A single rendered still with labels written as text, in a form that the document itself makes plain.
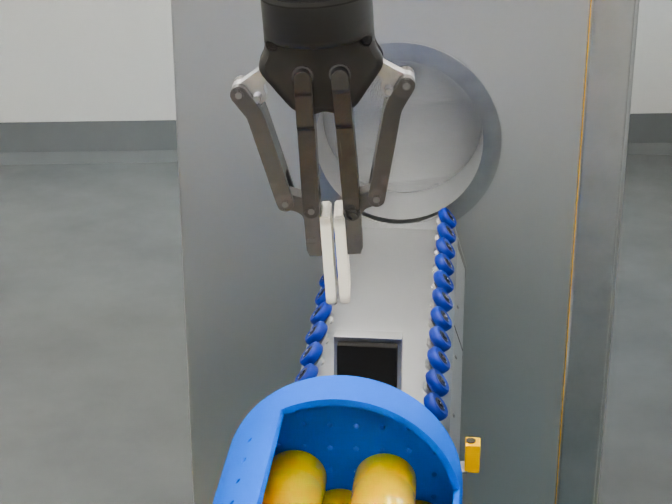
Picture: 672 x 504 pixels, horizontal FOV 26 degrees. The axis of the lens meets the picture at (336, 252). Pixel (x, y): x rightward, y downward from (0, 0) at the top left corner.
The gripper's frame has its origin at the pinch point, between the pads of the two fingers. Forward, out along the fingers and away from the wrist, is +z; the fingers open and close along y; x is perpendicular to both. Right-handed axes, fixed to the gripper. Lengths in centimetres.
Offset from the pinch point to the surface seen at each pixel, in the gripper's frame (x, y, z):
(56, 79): 464, -136, 140
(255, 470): 34, -12, 42
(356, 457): 50, -2, 51
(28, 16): 465, -144, 114
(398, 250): 158, 3, 76
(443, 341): 111, 10, 71
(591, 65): 103, 32, 22
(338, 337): 90, -6, 58
